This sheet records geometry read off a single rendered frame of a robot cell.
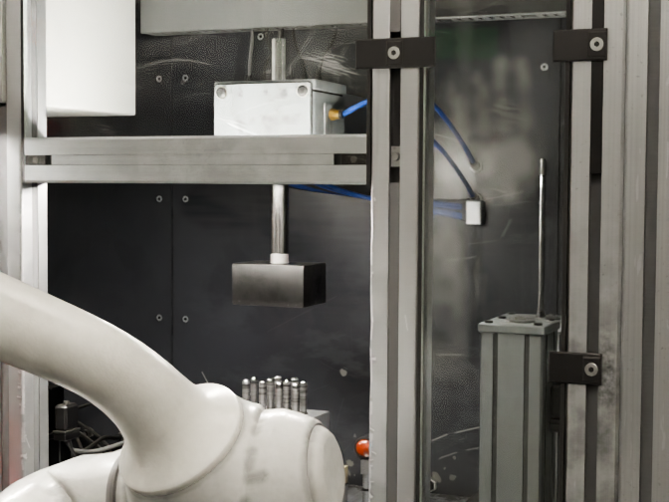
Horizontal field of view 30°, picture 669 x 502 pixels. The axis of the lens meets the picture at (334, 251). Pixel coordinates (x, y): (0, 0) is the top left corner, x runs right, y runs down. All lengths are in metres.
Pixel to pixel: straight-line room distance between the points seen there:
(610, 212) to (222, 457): 0.38
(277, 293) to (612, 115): 0.46
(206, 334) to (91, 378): 0.81
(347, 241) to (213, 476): 0.72
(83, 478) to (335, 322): 0.66
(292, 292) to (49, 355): 0.51
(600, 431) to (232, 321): 0.71
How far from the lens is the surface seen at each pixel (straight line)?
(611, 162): 1.05
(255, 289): 1.35
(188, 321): 1.68
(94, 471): 0.99
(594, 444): 1.08
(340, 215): 1.58
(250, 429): 0.92
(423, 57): 1.09
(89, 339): 0.87
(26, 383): 1.30
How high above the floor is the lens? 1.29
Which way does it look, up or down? 3 degrees down
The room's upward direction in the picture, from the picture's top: straight up
